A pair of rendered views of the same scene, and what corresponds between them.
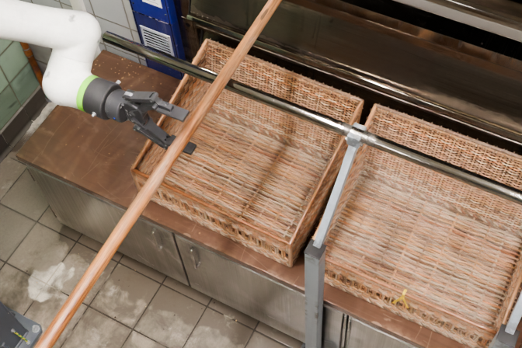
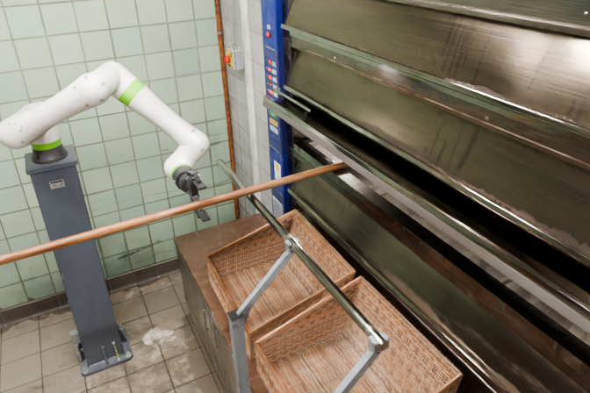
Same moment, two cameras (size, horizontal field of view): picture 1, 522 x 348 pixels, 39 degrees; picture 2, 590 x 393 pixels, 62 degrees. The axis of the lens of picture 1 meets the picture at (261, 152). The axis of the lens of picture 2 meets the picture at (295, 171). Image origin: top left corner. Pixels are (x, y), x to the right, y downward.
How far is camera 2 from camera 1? 1.07 m
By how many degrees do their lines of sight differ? 37
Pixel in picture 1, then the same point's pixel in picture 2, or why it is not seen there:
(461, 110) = (403, 292)
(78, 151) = (202, 248)
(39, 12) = (176, 118)
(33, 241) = (170, 312)
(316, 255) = (232, 317)
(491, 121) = (419, 307)
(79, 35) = (191, 139)
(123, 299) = (184, 368)
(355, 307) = not seen: outside the picture
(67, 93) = (170, 167)
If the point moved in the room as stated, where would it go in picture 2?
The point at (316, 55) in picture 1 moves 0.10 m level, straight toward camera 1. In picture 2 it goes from (337, 229) to (324, 240)
